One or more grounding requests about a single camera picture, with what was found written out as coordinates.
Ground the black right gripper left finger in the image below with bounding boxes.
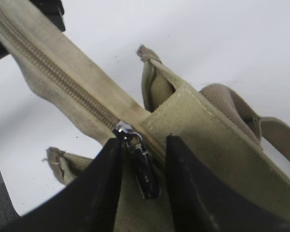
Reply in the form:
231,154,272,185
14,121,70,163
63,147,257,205
1,138,122,232

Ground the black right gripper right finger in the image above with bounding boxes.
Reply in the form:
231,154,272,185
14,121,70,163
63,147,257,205
166,135,290,232

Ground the silver zipper pull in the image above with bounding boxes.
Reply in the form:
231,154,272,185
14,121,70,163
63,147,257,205
113,121,160,200

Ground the yellow canvas bag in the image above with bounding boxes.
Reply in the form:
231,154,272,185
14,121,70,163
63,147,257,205
0,0,290,232

